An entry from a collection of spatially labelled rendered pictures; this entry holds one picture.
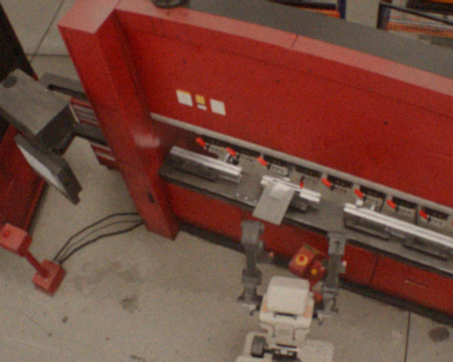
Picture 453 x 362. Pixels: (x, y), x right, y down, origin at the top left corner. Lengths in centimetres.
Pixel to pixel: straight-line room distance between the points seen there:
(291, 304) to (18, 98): 185
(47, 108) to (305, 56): 140
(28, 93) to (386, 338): 299
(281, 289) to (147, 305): 178
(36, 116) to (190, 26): 96
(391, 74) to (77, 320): 315
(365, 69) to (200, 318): 254
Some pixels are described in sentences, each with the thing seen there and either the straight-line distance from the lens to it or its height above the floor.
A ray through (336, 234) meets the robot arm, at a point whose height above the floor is 163.
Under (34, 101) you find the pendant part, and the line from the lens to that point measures 332.
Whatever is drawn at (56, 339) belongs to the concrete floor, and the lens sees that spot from 478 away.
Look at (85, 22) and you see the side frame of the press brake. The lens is 308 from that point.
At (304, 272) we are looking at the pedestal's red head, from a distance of 382.
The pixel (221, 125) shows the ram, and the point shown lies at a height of 149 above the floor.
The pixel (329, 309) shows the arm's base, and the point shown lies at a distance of 321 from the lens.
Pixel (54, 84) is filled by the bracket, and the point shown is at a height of 170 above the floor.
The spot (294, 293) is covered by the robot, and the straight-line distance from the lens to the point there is 307.
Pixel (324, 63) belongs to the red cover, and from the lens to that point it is 271.
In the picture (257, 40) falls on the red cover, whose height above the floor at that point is 230.
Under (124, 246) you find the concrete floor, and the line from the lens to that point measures 490.
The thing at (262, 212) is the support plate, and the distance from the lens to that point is 371.
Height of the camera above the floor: 424
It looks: 58 degrees down
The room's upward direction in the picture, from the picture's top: 11 degrees counter-clockwise
